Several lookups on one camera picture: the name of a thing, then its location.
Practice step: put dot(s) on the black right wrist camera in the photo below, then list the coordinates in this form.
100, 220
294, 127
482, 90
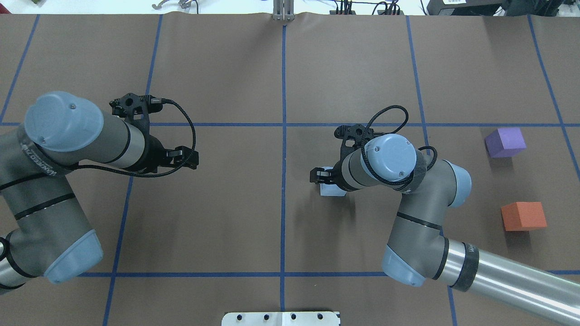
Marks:
355, 132

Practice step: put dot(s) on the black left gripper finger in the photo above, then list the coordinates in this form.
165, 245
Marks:
186, 157

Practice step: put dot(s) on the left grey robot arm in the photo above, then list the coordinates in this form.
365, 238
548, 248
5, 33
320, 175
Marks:
63, 133

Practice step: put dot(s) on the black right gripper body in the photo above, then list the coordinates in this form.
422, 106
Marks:
335, 175

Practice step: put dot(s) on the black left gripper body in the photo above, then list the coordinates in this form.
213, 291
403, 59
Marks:
155, 151

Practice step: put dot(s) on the white camera pole base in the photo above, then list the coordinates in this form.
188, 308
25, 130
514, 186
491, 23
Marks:
306, 318

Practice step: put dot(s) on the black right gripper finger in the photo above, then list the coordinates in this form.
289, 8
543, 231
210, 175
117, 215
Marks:
322, 175

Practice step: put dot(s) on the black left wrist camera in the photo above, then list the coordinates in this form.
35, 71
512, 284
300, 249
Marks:
133, 107

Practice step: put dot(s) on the light blue foam block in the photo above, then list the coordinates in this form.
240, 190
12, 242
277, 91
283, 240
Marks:
331, 190

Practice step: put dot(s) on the aluminium frame post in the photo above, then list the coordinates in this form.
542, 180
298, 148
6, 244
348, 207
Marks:
283, 10

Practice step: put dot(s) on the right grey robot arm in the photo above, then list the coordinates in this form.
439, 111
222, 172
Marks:
417, 250

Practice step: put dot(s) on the orange foam block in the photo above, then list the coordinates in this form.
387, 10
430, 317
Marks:
523, 216

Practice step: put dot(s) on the purple foam block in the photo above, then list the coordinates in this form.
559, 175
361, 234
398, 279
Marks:
505, 142

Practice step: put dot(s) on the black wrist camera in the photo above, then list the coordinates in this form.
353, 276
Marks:
133, 107
355, 132

